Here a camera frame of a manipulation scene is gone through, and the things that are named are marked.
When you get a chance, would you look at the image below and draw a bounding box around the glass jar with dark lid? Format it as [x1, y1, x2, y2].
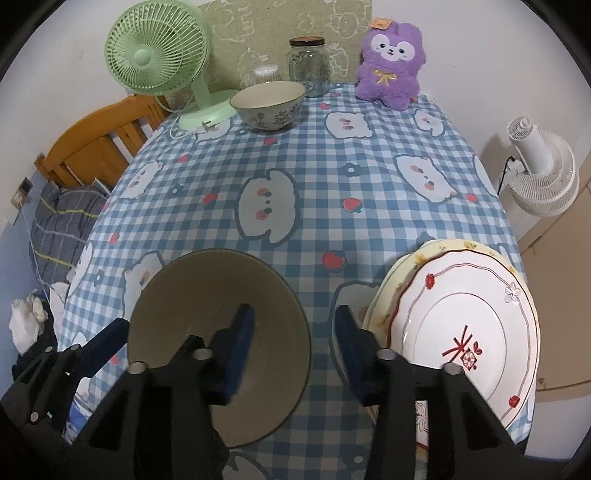
[288, 37, 331, 99]

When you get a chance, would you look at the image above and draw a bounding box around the white crumpled cloth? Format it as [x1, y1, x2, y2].
[9, 295, 49, 356]

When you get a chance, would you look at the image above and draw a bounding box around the white plate with red pattern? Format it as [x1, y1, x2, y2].
[390, 251, 541, 450]

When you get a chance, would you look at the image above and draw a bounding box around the wall socket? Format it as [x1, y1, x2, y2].
[10, 178, 34, 208]

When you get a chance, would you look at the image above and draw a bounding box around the grey plaid blanket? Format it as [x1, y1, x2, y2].
[28, 182, 112, 282]

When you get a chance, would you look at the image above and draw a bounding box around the floral ceramic bowl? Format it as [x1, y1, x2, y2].
[229, 80, 308, 132]
[127, 249, 312, 448]

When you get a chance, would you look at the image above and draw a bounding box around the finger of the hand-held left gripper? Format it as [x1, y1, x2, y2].
[28, 318, 131, 409]
[0, 369, 70, 444]

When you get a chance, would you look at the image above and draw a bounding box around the beige door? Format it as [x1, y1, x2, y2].
[517, 152, 591, 393]

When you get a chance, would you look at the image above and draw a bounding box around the white fan cable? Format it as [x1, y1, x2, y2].
[154, 95, 208, 139]

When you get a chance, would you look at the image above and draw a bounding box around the purple plush toy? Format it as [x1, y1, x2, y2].
[355, 17, 428, 112]

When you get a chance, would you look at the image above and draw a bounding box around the green printed board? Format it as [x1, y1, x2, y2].
[196, 0, 374, 90]

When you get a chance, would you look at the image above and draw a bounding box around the black fan cable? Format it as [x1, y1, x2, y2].
[501, 157, 520, 195]

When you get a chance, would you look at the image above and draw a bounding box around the blue checked printed tablecloth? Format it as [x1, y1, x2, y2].
[60, 82, 532, 480]

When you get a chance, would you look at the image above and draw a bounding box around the green desk fan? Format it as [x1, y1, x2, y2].
[105, 0, 238, 132]

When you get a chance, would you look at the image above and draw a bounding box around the wooden bed headboard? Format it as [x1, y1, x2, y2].
[34, 95, 169, 188]

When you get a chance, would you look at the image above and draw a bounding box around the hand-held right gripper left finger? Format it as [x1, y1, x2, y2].
[69, 303, 257, 480]

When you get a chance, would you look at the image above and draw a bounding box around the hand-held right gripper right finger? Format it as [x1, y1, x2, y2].
[335, 305, 522, 480]

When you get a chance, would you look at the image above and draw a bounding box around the white standing fan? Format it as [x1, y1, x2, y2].
[496, 117, 580, 215]

